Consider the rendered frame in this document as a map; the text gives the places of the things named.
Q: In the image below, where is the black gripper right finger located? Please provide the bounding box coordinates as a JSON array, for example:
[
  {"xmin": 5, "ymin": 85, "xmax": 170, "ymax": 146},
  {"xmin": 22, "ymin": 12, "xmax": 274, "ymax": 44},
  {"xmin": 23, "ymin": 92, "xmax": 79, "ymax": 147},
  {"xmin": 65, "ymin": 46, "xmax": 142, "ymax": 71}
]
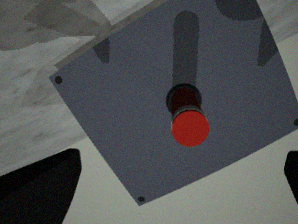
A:
[{"xmin": 283, "ymin": 151, "xmax": 298, "ymax": 204}]

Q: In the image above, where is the dark red cylindrical peg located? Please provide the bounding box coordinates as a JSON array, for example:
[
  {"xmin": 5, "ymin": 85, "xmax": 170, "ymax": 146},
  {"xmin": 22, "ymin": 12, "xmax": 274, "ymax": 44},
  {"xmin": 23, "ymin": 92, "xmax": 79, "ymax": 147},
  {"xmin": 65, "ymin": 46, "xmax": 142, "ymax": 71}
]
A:
[{"xmin": 172, "ymin": 88, "xmax": 210, "ymax": 147}]

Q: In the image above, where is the grey sloped panel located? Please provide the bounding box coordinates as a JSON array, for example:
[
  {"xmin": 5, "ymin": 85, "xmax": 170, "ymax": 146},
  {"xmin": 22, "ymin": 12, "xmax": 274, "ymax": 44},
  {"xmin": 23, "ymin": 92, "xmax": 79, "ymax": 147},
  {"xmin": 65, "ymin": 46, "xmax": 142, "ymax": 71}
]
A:
[{"xmin": 49, "ymin": 0, "xmax": 298, "ymax": 205}]

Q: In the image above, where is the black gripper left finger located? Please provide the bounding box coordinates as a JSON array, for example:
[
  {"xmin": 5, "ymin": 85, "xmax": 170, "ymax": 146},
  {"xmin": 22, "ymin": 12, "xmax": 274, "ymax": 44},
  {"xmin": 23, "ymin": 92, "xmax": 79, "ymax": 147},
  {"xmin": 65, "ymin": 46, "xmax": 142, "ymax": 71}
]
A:
[{"xmin": 0, "ymin": 148, "xmax": 82, "ymax": 224}]

